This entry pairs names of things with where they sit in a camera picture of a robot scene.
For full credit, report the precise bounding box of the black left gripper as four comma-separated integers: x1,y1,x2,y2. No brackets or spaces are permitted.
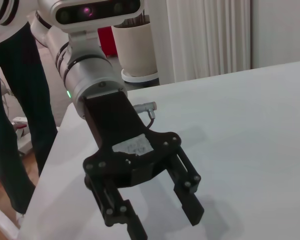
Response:
81,91,182,188

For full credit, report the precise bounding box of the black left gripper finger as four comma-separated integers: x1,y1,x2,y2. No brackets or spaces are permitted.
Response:
83,174,149,240
164,146,206,227

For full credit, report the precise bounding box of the white pot saucer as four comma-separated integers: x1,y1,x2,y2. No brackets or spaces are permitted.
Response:
120,68,161,88

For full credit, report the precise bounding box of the beige plant pot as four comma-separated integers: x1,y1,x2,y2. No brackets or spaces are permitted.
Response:
111,21,158,77

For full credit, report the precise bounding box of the red object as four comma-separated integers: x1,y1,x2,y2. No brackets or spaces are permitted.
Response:
97,26,119,58

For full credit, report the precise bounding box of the white floor device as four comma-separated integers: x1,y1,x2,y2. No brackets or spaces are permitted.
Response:
11,116,33,156

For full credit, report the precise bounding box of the person in dark trousers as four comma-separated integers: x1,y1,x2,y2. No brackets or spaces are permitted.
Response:
0,22,59,226

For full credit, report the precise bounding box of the white pleated curtain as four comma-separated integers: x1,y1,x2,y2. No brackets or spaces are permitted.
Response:
166,0,252,85

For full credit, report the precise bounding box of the black cable with silver connector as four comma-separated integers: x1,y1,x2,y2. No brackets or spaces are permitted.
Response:
133,101,158,131

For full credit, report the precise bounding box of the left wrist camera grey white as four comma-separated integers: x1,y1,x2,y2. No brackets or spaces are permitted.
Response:
37,0,145,42

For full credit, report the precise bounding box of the white frame rail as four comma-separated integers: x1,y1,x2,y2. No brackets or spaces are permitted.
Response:
0,198,21,240

